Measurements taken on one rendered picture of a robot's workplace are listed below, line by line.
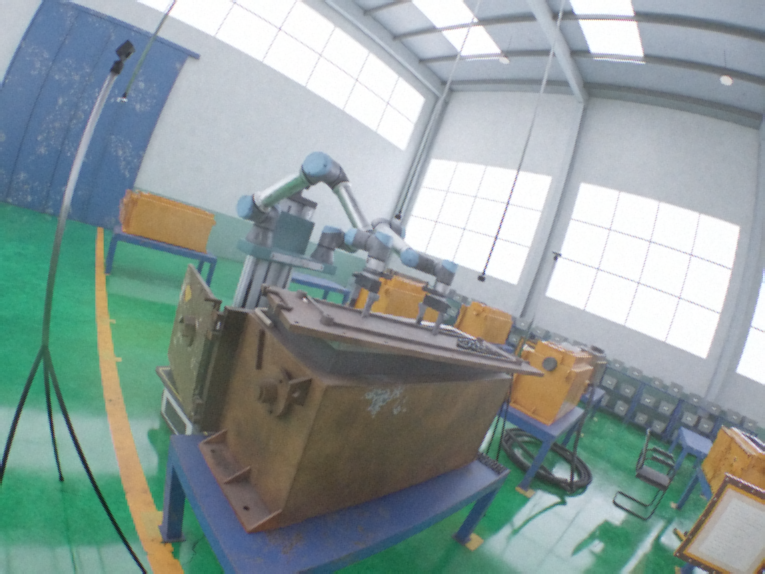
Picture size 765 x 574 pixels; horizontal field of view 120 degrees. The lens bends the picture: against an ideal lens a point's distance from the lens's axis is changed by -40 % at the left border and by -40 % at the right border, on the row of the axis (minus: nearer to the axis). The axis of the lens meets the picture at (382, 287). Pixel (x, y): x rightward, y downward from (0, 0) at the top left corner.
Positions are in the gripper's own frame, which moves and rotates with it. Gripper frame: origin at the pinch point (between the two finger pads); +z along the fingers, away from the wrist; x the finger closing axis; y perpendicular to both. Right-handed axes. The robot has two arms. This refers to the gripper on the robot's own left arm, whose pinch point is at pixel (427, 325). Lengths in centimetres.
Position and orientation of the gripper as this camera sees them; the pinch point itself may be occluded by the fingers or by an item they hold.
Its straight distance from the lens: 168.0
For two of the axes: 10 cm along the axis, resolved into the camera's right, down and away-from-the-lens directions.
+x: -4.7, -2.5, 8.5
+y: 8.1, 2.5, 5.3
